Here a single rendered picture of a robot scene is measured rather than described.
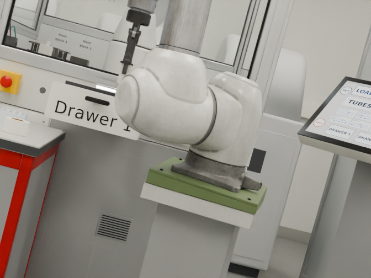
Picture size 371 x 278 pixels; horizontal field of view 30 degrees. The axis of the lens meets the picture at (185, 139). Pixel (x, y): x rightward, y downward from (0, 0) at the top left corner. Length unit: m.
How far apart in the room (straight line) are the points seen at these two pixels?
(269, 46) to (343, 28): 3.64
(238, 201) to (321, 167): 4.44
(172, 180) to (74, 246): 0.90
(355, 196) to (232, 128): 0.75
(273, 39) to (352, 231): 0.71
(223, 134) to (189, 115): 0.12
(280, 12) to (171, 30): 0.90
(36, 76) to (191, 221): 0.96
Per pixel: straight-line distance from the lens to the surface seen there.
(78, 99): 2.10
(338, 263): 2.36
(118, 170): 2.45
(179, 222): 1.73
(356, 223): 2.32
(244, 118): 1.71
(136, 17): 2.16
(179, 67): 1.59
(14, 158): 1.88
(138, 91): 1.57
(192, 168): 1.74
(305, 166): 6.03
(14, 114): 2.20
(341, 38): 6.07
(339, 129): 2.30
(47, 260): 2.53
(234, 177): 1.75
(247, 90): 1.72
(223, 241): 1.72
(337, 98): 2.43
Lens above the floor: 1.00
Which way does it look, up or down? 4 degrees down
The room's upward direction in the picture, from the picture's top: 15 degrees clockwise
